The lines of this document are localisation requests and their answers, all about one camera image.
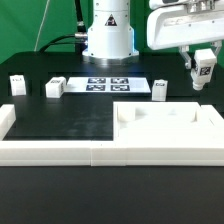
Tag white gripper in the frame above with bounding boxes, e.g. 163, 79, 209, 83
147, 5, 224, 69

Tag white square tabletop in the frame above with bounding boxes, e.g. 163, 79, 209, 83
113, 102, 213, 140

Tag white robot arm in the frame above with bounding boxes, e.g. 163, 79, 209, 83
83, 0, 224, 68

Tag white marker sheet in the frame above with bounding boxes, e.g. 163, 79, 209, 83
65, 77, 151, 93

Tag white U-shaped fence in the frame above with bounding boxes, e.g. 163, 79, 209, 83
0, 104, 224, 166

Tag black cables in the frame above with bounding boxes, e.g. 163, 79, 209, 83
39, 0, 90, 54

